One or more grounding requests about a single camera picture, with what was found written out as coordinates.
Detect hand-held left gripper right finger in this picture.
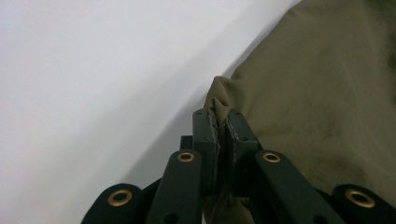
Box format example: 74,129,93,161
225,109,262,197

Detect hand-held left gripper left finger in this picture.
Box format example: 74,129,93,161
180,107,220,197

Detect olive green shorts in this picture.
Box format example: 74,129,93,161
202,0,396,224

